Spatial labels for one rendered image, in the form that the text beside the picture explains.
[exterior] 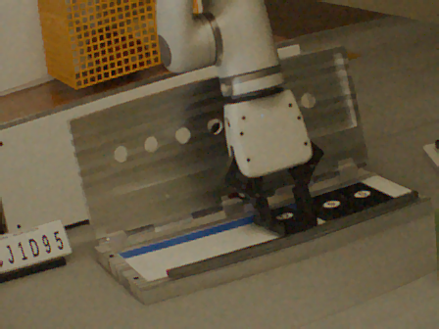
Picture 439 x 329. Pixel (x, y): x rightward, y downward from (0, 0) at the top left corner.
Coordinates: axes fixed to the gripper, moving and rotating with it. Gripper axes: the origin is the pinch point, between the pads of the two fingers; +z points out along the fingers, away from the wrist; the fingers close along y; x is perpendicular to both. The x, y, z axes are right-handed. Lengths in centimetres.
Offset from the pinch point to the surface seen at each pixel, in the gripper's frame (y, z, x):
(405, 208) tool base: 14.9, 4.4, -6.6
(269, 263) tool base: -6.2, 5.6, -6.3
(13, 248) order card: -37.2, -2.6, 16.5
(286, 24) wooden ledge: 66, -23, 131
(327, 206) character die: 6.4, 1.7, 0.2
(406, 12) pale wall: 140, -18, 197
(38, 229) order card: -32.1, -4.2, 16.8
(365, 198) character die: 11.5, 2.1, -1.3
